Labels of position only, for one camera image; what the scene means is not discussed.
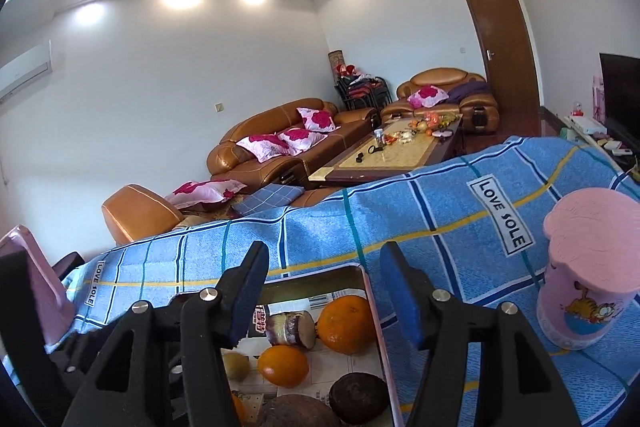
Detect heap of fruit and snacks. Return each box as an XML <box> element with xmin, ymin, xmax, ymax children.
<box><xmin>387</xmin><ymin>113</ymin><xmax>458</xmax><ymax>142</ymax></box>

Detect brown leather sofa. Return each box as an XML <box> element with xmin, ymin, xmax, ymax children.
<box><xmin>206</xmin><ymin>97</ymin><xmax>381</xmax><ymax>188</ymax></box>

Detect folded blue checked cloth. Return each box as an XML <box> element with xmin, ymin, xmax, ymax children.
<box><xmin>231</xmin><ymin>183</ymin><xmax>306</xmax><ymax>218</ymax></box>

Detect printed paper sheet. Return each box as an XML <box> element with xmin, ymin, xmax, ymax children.
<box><xmin>235</xmin><ymin>294</ymin><xmax>386</xmax><ymax>427</ymax></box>

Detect black chair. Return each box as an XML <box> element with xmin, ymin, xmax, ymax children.
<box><xmin>52</xmin><ymin>252</ymin><xmax>86</xmax><ymax>282</ymax></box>

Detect tall patterned scroll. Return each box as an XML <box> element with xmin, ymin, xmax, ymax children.
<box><xmin>327</xmin><ymin>50</ymin><xmax>346</xmax><ymax>80</ymax></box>

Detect pink gift bag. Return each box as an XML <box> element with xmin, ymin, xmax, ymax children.
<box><xmin>592</xmin><ymin>74</ymin><xmax>607</xmax><ymax>122</ymax></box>

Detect orange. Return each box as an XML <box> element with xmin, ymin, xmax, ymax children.
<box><xmin>317</xmin><ymin>294</ymin><xmax>374</xmax><ymax>355</ymax></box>
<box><xmin>257</xmin><ymin>345</ymin><xmax>310</xmax><ymax>389</ymax></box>
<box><xmin>230</xmin><ymin>391</ymin><xmax>249</xmax><ymax>427</ymax></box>

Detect pink tin box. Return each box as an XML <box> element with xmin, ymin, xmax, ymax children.
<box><xmin>172</xmin><ymin>263</ymin><xmax>406</xmax><ymax>427</ymax></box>

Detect blue checked blanket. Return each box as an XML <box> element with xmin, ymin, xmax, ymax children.
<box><xmin>45</xmin><ymin>134</ymin><xmax>640</xmax><ymax>427</ymax></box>

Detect stacked black chairs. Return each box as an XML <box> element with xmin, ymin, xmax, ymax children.
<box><xmin>335</xmin><ymin>76</ymin><xmax>393</xmax><ymax>110</ymax></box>

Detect wooden coffee table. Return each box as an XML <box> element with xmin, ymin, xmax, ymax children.
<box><xmin>307</xmin><ymin>114</ymin><xmax>463</xmax><ymax>186</ymax></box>

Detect small dark jar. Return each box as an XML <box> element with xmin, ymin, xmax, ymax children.
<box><xmin>264</xmin><ymin>310</ymin><xmax>318</xmax><ymax>351</ymax></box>

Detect yellow-green fruit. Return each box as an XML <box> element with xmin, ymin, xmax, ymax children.
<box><xmin>221</xmin><ymin>351</ymin><xmax>250</xmax><ymax>383</ymax></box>

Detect dark brown round fruit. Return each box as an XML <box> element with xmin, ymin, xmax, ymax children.
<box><xmin>328</xmin><ymin>372</ymin><xmax>390</xmax><ymax>426</ymax></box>

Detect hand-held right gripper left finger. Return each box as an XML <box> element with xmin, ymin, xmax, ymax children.
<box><xmin>60</xmin><ymin>241</ymin><xmax>271</xmax><ymax>427</ymax></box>

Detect dark television stand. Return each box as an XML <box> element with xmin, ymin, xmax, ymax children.
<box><xmin>540</xmin><ymin>106</ymin><xmax>640</xmax><ymax>172</ymax></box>

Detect white air conditioner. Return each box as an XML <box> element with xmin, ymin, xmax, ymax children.
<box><xmin>0</xmin><ymin>39</ymin><xmax>53</xmax><ymax>102</ymax></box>

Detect brown oval fruit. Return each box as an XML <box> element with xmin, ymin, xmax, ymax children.
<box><xmin>256</xmin><ymin>395</ymin><xmax>329</xmax><ymax>427</ymax></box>

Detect black television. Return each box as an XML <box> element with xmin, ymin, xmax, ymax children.
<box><xmin>599</xmin><ymin>53</ymin><xmax>640</xmax><ymax>152</ymax></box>

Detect brown leather armchair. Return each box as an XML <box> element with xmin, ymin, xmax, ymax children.
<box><xmin>381</xmin><ymin>67</ymin><xmax>501</xmax><ymax>135</ymax></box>

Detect pink tin lid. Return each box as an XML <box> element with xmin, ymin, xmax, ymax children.
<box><xmin>0</xmin><ymin>225</ymin><xmax>77</xmax><ymax>354</ymax></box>

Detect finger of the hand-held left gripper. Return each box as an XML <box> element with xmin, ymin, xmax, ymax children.
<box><xmin>0</xmin><ymin>249</ymin><xmax>76</xmax><ymax>427</ymax></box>

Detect pink floral pillow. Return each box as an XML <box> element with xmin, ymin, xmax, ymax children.
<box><xmin>296</xmin><ymin>107</ymin><xmax>337</xmax><ymax>132</ymax></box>
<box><xmin>164</xmin><ymin>179</ymin><xmax>248</xmax><ymax>210</ymax></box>
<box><xmin>277</xmin><ymin>127</ymin><xmax>328</xmax><ymax>156</ymax></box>
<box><xmin>407</xmin><ymin>86</ymin><xmax>450</xmax><ymax>108</ymax></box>
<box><xmin>235</xmin><ymin>133</ymin><xmax>292</xmax><ymax>163</ymax></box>

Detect white box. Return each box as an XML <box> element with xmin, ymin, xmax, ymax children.
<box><xmin>570</xmin><ymin>114</ymin><xmax>604</xmax><ymax>134</ymax></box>

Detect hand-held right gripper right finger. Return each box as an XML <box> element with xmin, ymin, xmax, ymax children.
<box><xmin>378</xmin><ymin>241</ymin><xmax>583</xmax><ymax>427</ymax></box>

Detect brown wooden door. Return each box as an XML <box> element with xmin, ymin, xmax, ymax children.
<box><xmin>461</xmin><ymin>0</ymin><xmax>542</xmax><ymax>135</ymax></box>

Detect purple throw blanket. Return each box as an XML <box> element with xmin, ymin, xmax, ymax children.
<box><xmin>446</xmin><ymin>81</ymin><xmax>490</xmax><ymax>102</ymax></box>

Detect pink cartoon cup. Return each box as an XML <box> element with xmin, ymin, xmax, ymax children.
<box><xmin>536</xmin><ymin>188</ymin><xmax>640</xmax><ymax>351</ymax></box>

